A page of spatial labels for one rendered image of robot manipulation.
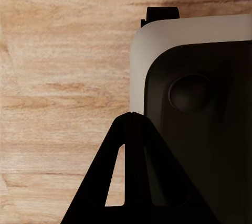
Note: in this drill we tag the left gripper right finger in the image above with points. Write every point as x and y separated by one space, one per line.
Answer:
183 203

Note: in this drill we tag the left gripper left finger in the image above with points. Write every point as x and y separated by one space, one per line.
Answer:
88 205

